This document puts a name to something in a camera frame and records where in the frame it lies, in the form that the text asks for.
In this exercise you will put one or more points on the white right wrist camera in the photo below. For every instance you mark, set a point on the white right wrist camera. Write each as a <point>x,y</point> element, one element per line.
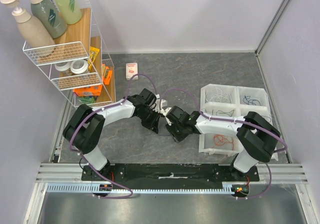
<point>165,112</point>

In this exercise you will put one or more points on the orange box on shelf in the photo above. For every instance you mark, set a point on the orange box on shelf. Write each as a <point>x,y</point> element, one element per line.
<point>106,74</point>

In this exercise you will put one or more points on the aluminium frame rail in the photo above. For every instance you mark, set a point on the aluminium frame rail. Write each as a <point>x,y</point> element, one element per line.
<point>59,173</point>

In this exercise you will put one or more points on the white compartment organizer tray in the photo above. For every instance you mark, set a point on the white compartment organizer tray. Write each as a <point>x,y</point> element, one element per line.
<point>230,101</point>

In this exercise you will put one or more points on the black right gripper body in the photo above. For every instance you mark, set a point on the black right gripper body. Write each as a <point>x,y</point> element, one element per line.
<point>175,130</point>

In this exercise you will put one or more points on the white and red small box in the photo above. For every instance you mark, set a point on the white and red small box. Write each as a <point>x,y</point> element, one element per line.
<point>131,69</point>

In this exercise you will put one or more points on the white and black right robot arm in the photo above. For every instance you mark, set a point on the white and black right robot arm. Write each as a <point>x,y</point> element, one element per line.
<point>258,137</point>

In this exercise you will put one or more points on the light green bottle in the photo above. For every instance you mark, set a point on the light green bottle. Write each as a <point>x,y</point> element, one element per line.
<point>70,10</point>

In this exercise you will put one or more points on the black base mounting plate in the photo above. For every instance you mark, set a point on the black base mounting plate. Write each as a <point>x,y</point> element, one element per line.
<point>157,171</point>

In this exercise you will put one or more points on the dark green pump bottle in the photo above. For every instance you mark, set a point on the dark green pump bottle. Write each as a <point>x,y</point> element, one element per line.
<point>49,16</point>

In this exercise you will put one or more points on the beige pump bottle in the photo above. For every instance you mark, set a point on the beige pump bottle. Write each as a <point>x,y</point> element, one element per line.
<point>31,29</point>

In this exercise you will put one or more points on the slotted white cable duct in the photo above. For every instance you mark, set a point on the slotted white cable duct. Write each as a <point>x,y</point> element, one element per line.
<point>106,188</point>

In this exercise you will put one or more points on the orange flat package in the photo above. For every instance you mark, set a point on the orange flat package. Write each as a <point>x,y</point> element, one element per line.
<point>94,90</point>

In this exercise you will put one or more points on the white wire shelf rack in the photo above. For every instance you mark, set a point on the white wire shelf rack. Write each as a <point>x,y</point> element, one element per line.
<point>73,45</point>

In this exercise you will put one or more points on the green box on shelf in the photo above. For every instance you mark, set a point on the green box on shelf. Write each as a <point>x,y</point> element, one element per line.
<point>88,99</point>

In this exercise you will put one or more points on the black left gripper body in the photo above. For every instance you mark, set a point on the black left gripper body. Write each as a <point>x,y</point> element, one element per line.
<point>149,117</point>

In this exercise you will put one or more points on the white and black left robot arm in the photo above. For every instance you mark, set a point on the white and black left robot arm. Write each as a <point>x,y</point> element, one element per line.
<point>84,129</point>

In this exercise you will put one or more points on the yellow snack packet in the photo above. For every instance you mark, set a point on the yellow snack packet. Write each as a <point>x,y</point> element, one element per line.
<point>93,53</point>

